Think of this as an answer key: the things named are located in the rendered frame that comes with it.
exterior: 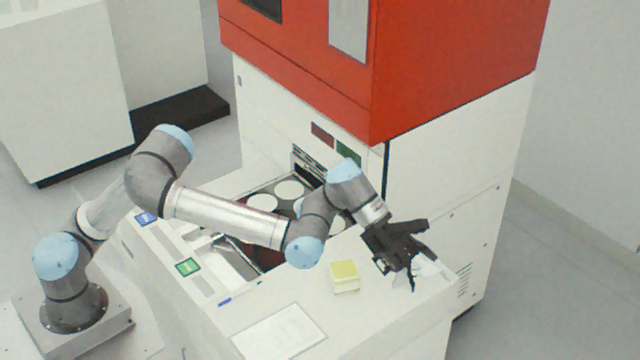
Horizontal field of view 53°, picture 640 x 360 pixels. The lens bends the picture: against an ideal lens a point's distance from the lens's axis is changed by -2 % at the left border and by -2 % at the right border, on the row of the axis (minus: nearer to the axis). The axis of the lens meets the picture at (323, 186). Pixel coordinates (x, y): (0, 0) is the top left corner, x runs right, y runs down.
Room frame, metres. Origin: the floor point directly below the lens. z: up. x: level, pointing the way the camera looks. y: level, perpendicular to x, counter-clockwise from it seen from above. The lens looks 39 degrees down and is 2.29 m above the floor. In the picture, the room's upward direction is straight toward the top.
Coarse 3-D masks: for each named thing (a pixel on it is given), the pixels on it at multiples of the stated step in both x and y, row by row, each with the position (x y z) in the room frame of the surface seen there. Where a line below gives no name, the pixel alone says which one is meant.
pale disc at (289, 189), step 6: (288, 180) 1.75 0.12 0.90; (276, 186) 1.72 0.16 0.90; (282, 186) 1.72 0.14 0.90; (288, 186) 1.72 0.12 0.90; (294, 186) 1.72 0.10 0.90; (300, 186) 1.72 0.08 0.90; (276, 192) 1.69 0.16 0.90; (282, 192) 1.69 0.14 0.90; (288, 192) 1.69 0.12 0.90; (294, 192) 1.69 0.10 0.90; (300, 192) 1.69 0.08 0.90; (288, 198) 1.66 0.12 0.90
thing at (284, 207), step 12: (300, 180) 1.75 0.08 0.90; (264, 192) 1.69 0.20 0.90; (288, 204) 1.63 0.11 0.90; (288, 216) 1.57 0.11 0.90; (240, 240) 1.46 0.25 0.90; (252, 252) 1.41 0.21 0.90; (264, 252) 1.41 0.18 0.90; (276, 252) 1.41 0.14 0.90; (264, 264) 1.36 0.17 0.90; (276, 264) 1.36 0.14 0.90
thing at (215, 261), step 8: (200, 256) 1.41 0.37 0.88; (208, 256) 1.41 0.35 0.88; (216, 256) 1.41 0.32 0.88; (208, 264) 1.37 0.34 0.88; (216, 264) 1.37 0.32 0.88; (224, 264) 1.37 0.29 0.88; (216, 272) 1.34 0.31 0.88; (224, 272) 1.34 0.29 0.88; (232, 272) 1.34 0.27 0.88; (224, 280) 1.31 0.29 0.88; (232, 280) 1.31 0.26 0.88; (240, 280) 1.31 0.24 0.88; (232, 288) 1.28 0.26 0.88
